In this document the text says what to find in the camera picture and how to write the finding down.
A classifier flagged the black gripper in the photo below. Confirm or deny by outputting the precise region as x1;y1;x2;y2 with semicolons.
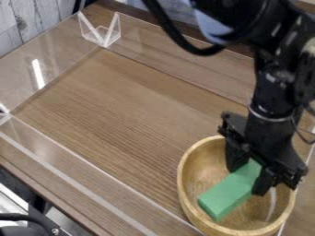
217;109;307;196

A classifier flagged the green rectangular block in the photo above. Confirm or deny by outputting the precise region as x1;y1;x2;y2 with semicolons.
196;160;261;221

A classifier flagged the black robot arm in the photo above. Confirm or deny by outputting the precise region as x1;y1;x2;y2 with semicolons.
189;0;315;195

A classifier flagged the wooden bowl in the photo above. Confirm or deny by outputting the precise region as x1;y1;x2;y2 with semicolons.
177;136;295;236

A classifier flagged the black cable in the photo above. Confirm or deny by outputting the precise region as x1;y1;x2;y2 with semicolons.
140;0;227;57

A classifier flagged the clear acrylic corner bracket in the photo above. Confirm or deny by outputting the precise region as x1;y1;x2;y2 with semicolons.
77;11;120;48

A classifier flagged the black clamp bracket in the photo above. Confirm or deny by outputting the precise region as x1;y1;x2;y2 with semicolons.
0;196;62;236

